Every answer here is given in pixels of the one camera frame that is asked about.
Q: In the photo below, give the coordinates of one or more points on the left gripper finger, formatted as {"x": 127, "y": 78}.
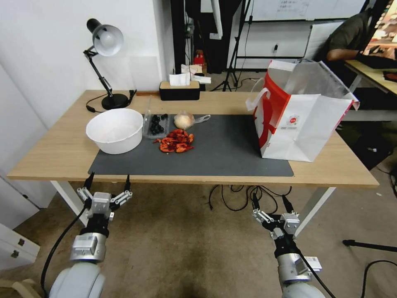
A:
{"x": 85, "y": 193}
{"x": 124, "y": 196}

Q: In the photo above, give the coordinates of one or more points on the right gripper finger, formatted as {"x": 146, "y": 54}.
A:
{"x": 263, "y": 218}
{"x": 292, "y": 213}

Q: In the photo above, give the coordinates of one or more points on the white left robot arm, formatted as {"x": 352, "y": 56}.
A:
{"x": 77, "y": 282}

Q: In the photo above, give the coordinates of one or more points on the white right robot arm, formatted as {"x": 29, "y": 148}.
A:
{"x": 293, "y": 271}

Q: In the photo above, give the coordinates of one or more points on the clear disposable takeout box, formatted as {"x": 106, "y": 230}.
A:
{"x": 147, "y": 132}

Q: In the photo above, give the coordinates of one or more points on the white latched storage box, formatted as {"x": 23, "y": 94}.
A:
{"x": 12, "y": 239}

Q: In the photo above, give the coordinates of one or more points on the white and red delivery bag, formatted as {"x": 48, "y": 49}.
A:
{"x": 310, "y": 124}

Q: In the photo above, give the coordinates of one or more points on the black floor bag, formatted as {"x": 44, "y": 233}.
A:
{"x": 366, "y": 146}

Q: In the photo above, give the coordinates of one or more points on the black tissue box wooden lid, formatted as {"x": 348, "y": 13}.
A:
{"x": 180, "y": 93}

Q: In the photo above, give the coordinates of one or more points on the white table leg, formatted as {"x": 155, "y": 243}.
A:
{"x": 66, "y": 198}
{"x": 316, "y": 208}

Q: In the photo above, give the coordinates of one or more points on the white wrist label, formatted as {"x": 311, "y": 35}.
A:
{"x": 314, "y": 263}

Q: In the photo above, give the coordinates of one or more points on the white plastic bowl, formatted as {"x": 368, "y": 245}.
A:
{"x": 114, "y": 139}

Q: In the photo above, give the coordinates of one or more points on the dark grey table mat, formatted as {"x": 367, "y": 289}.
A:
{"x": 217, "y": 149}

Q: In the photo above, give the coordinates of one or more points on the black stand leg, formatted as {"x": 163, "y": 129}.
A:
{"x": 372, "y": 246}

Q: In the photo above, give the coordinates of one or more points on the black desk lamp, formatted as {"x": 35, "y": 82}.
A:
{"x": 114, "y": 101}

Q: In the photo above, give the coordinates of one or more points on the light wooden chair part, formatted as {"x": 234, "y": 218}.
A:
{"x": 21, "y": 284}

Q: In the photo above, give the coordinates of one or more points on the white tissue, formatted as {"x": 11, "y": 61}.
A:
{"x": 178, "y": 79}

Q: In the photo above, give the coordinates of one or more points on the white cardboard boxes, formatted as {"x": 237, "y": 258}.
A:
{"x": 198, "y": 79}

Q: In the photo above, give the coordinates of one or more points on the wooden side desk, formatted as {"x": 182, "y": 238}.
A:
{"x": 372, "y": 73}

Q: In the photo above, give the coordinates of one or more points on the black tripod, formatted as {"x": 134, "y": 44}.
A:
{"x": 233, "y": 59}

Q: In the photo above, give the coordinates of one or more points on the person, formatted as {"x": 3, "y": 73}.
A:
{"x": 350, "y": 34}

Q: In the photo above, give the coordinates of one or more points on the white whiteboard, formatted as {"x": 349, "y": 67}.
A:
{"x": 325, "y": 9}

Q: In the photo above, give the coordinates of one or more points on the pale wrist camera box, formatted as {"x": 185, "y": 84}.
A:
{"x": 291, "y": 223}
{"x": 101, "y": 203}

